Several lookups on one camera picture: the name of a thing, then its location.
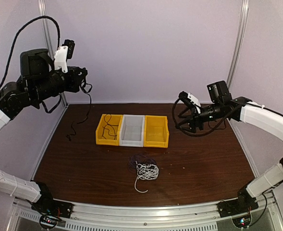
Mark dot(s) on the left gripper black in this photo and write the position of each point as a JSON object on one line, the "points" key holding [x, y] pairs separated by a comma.
{"points": [[74, 82]]}

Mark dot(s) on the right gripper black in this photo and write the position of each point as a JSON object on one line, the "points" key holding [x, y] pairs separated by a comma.
{"points": [[194, 115]]}

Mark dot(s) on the yellow bin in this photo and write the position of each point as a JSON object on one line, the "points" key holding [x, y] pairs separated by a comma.
{"points": [[156, 132], [108, 130]]}

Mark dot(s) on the white bin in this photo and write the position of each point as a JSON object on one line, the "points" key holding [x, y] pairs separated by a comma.
{"points": [[132, 131]]}

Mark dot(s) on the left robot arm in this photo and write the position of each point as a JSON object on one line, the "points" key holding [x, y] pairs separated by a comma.
{"points": [[41, 78]]}

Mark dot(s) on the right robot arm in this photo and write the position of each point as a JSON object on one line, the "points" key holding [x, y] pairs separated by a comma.
{"points": [[241, 110]]}

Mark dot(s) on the right circuit board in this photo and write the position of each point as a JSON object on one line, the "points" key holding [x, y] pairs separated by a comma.
{"points": [[242, 222]]}

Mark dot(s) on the circuit board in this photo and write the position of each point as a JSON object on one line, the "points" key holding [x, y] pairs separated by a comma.
{"points": [[47, 222], [242, 222]]}

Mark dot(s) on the left circuit board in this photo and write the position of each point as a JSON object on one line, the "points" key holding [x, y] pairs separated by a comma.
{"points": [[47, 222]]}

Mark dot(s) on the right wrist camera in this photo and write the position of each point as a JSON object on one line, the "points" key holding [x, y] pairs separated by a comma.
{"points": [[190, 101]]}

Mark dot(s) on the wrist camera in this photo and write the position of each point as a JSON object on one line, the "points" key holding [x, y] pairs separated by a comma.
{"points": [[62, 54], [190, 101]]}

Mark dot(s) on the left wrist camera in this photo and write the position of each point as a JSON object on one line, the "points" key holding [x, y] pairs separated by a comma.
{"points": [[62, 54]]}

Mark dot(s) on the right frame post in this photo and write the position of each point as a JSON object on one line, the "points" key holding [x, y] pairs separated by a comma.
{"points": [[243, 19]]}

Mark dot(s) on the frame post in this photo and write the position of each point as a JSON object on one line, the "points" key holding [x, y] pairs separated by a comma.
{"points": [[47, 37], [243, 19]]}

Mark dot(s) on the left frame post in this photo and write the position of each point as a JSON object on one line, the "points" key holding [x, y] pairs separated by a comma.
{"points": [[47, 37]]}

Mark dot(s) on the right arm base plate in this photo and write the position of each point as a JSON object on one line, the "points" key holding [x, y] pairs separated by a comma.
{"points": [[235, 207]]}

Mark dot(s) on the aluminium front rail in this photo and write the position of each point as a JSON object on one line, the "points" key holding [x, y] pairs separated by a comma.
{"points": [[198, 217]]}

